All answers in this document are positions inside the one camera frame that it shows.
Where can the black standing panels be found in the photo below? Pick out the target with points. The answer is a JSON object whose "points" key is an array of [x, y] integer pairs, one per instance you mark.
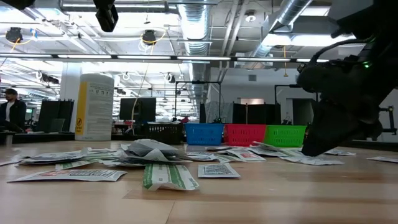
{"points": [[57, 113]]}

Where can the white wipes canister yellow label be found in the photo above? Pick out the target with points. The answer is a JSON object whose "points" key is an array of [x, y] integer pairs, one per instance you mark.
{"points": [[99, 109]]}

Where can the grey fabric cover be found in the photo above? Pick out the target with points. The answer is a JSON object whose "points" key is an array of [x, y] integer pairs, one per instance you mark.
{"points": [[214, 112]]}

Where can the blue slotted plastic basket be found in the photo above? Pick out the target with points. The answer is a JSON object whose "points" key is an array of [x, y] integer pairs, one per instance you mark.
{"points": [[204, 134]]}

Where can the long ceiling light strip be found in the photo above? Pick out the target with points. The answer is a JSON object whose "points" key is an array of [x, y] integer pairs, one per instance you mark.
{"points": [[264, 59], [203, 58], [144, 57], [301, 60], [26, 55], [84, 56]]}

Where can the grey cup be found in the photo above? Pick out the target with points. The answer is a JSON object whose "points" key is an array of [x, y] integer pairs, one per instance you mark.
{"points": [[8, 138]]}

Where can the red slotted plastic basket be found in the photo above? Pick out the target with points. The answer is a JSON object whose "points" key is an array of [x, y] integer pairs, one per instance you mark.
{"points": [[244, 135]]}

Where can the black ceiling device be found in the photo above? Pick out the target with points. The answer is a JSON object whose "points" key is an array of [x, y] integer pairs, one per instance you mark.
{"points": [[14, 34], [149, 35]]}

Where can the white packet black print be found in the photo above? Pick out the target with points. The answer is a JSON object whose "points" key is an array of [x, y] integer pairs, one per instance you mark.
{"points": [[152, 147]]}

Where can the person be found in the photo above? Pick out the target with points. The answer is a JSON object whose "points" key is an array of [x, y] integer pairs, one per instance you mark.
{"points": [[12, 109]]}

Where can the green slotted plastic basket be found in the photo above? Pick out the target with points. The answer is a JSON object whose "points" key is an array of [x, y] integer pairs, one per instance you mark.
{"points": [[285, 135]]}

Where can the black partition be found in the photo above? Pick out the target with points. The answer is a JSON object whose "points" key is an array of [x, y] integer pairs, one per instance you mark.
{"points": [[256, 113]]}

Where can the white packet navy print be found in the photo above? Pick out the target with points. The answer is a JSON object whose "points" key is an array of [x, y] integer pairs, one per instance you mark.
{"points": [[53, 156]]}

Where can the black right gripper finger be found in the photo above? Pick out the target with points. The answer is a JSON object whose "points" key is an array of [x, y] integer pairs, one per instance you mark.
{"points": [[329, 124]]}

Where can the wall air vent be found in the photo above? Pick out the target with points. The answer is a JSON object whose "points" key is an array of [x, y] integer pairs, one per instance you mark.
{"points": [[252, 77]]}

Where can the black slotted plastic basket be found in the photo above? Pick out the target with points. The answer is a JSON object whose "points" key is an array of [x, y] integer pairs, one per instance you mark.
{"points": [[163, 133]]}

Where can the black rig frame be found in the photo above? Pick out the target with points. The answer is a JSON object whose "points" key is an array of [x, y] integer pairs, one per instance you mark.
{"points": [[197, 82], [275, 102]]}

